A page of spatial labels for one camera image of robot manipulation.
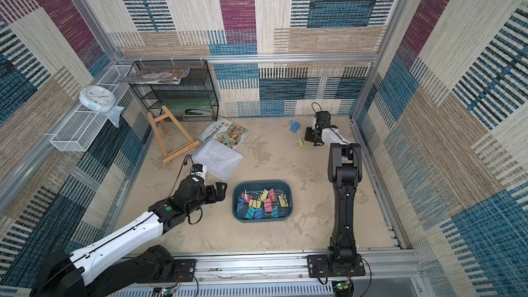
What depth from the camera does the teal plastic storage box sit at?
0.86 m

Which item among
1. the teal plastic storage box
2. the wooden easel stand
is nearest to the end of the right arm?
the teal plastic storage box

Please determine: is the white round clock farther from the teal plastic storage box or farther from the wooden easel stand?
the teal plastic storage box

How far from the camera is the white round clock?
0.74 meters

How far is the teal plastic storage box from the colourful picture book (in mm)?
283

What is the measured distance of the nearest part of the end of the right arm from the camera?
2.80ft
